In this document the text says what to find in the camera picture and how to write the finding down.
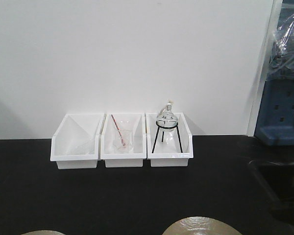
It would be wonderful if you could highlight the right white plastic bin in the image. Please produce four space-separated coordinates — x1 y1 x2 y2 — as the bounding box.
146 113 194 167

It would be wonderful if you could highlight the grey pegboard drying rack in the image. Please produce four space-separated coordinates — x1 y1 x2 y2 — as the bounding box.
254 8 294 145

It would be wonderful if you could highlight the red glass stirring rod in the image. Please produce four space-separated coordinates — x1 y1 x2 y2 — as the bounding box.
111 114 125 147

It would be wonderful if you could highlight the glass beaker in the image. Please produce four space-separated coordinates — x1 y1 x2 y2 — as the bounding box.
113 130 133 153

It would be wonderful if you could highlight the beige round plate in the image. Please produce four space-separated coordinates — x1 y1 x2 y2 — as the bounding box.
163 216 241 235
21 230 64 235

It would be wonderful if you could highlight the glass alcohol lamp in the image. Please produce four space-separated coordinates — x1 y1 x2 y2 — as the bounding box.
156 100 178 130

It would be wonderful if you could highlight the plastic bag of pegs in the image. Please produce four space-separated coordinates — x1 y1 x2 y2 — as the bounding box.
267 0 294 81

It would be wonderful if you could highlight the left white plastic bin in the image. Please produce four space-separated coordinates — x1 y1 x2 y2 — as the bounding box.
50 114 105 169

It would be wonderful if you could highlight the black lab sink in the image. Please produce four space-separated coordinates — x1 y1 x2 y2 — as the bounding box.
248 160 294 234

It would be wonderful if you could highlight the middle white plastic bin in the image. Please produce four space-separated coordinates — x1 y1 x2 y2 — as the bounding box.
100 113 147 168

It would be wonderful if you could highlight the white plastic bin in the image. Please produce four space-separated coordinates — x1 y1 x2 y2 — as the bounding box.
100 113 147 168
146 113 194 167
50 114 105 169

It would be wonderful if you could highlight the black wire tripod stand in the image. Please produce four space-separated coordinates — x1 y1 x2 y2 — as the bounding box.
152 121 183 153

